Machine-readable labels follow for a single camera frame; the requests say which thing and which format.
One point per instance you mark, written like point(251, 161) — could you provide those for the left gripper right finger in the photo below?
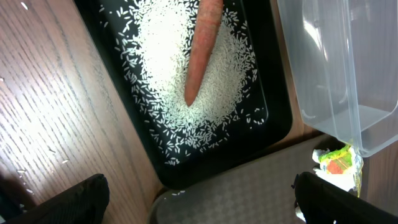
point(322, 202)

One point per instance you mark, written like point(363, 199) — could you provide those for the pile of white rice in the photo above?
point(152, 41)

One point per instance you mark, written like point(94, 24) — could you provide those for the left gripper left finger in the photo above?
point(84, 203)

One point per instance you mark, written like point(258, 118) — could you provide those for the clear plastic bin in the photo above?
point(343, 58)

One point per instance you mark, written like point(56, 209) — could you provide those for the orange carrot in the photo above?
point(204, 38)

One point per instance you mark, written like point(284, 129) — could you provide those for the brown serving tray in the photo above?
point(257, 192)

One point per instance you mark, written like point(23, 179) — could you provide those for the black waste tray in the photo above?
point(264, 118)

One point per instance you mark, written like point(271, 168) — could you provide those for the green snack wrapper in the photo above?
point(342, 168)

